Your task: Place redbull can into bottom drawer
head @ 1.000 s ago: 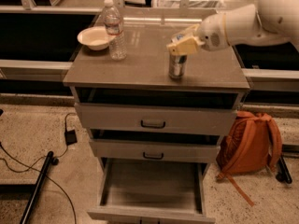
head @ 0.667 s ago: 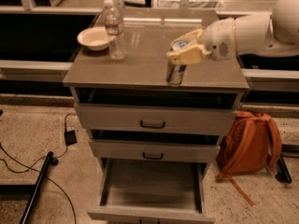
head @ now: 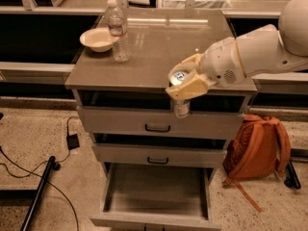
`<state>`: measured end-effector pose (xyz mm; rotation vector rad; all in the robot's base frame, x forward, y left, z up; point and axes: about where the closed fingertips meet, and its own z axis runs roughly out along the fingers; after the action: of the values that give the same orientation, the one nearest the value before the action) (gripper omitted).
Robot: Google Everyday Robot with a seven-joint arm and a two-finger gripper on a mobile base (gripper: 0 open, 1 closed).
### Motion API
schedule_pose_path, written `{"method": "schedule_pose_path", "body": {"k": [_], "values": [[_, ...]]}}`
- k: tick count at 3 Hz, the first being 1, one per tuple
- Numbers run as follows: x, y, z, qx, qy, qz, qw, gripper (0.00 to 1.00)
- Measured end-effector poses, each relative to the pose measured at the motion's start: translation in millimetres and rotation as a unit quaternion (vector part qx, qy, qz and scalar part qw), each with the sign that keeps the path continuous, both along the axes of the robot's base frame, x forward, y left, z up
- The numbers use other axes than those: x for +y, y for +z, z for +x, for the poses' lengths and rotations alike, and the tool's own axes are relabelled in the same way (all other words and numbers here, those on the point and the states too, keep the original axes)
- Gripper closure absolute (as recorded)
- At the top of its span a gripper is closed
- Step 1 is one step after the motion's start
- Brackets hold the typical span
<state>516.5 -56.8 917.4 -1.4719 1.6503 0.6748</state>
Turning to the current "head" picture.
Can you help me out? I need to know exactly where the orange backpack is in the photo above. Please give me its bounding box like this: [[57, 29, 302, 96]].
[[222, 115, 291, 213]]

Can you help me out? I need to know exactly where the grey drawer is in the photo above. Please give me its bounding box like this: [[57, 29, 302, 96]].
[[90, 164, 221, 231], [77, 91, 245, 140], [92, 134, 226, 167]]

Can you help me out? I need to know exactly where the black floor cable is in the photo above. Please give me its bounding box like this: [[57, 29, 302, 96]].
[[0, 115, 81, 231]]

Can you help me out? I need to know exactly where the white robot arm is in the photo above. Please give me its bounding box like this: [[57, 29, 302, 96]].
[[166, 0, 308, 100]]

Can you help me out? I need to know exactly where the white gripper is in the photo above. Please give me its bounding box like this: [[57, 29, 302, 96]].
[[166, 37, 245, 99]]

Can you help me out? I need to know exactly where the grey drawer cabinet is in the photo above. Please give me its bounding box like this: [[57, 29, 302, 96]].
[[64, 8, 259, 231]]

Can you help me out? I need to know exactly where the grey bottom drawer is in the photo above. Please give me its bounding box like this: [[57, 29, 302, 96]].
[[90, 164, 221, 231]]

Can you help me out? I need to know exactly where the white paper bowl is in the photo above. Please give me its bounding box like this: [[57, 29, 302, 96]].
[[80, 28, 117, 53]]

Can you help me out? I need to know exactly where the grey top drawer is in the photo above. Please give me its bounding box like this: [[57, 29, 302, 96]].
[[77, 91, 245, 140]]

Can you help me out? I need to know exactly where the silver blue redbull can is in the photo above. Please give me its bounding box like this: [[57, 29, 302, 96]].
[[169, 70, 191, 118]]

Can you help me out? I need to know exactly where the black power adapter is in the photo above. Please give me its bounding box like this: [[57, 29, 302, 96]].
[[66, 134, 80, 150]]

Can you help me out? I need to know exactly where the black right base leg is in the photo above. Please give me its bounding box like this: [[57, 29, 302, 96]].
[[284, 162, 301, 190]]

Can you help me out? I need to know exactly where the clear plastic water bottle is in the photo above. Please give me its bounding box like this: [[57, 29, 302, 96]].
[[104, 0, 131, 63]]

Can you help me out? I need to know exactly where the grey middle drawer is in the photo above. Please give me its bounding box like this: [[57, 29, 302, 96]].
[[92, 134, 226, 167]]

